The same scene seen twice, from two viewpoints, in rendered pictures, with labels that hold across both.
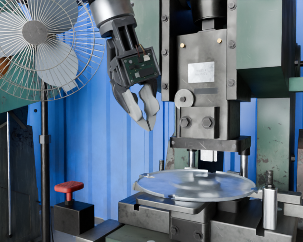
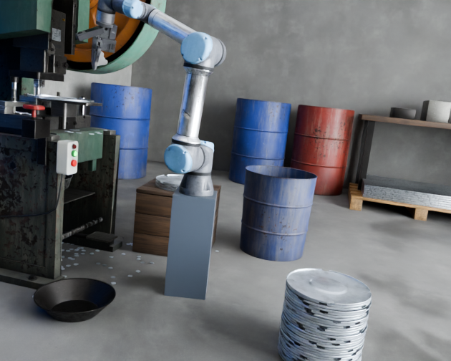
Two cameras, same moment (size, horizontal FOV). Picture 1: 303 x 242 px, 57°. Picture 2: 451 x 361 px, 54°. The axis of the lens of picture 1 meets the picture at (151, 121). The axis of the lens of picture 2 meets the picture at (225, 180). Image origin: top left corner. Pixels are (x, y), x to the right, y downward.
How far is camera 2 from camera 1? 2.16 m
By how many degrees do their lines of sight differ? 106
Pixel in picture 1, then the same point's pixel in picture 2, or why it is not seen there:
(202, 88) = (56, 44)
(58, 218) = (38, 129)
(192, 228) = (72, 120)
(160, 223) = (54, 124)
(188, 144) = (46, 76)
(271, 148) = (27, 80)
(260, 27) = (84, 22)
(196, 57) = (54, 25)
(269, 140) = not seen: hidden behind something
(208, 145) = (54, 77)
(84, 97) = not seen: outside the picture
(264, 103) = not seen: hidden behind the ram
